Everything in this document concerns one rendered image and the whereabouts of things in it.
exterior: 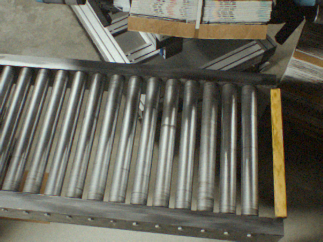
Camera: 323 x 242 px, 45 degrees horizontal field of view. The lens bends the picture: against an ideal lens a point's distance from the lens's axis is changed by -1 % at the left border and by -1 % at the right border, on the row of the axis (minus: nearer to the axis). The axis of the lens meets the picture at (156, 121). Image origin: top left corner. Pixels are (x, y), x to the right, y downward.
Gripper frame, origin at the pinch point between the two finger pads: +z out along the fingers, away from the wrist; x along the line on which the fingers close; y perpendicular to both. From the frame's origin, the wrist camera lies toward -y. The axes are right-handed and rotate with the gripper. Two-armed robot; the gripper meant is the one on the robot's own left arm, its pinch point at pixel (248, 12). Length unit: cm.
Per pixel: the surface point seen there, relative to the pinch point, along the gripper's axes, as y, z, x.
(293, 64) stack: -32.0, -26.6, -24.7
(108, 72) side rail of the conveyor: -21, 45, 9
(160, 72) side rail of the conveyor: -20.1, 27.5, 7.9
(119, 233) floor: -108, 44, 15
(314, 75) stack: -36, -36, -23
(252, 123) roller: -26.3, -3.7, 24.1
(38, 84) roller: -23, 68, 16
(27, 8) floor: -58, 128, -117
